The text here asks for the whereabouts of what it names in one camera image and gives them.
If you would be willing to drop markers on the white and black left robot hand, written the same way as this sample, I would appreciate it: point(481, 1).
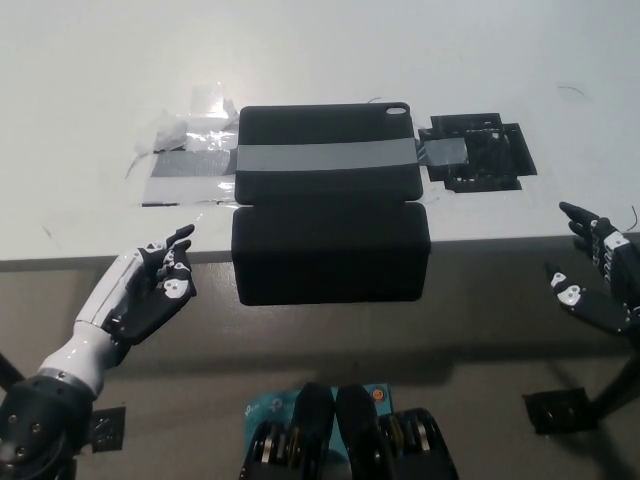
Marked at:
point(145, 310)

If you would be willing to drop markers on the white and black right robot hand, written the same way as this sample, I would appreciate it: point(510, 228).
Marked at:
point(617, 280)

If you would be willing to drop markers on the black tablet cover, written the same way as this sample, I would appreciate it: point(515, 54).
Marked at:
point(330, 250)

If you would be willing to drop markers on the white paper sheet under tape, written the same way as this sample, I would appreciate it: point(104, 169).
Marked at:
point(180, 192)

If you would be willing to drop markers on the teal cardboard box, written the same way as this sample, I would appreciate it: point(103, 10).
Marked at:
point(265, 405)

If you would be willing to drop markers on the black 3D-printed fixture plate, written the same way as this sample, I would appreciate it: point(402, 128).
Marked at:
point(492, 155)

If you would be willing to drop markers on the crumpled clear tape patch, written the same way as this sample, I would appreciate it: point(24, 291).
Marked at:
point(180, 130)

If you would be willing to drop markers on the grey duct tape strip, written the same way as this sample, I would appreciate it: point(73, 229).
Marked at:
point(325, 156)

